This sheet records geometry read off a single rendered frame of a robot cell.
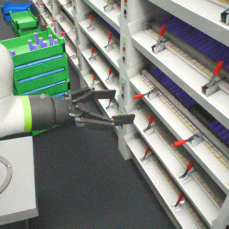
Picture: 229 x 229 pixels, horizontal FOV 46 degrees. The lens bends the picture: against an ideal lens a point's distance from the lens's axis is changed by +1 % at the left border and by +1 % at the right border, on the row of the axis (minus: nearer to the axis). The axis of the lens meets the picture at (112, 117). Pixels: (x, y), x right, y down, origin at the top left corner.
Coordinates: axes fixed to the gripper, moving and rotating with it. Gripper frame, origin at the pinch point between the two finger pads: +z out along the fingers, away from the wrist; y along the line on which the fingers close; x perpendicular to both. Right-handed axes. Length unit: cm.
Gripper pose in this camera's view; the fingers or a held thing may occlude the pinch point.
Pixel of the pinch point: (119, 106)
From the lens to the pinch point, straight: 78.8
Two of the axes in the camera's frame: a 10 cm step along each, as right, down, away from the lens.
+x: 1.9, -8.0, -5.7
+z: 9.0, -0.9, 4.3
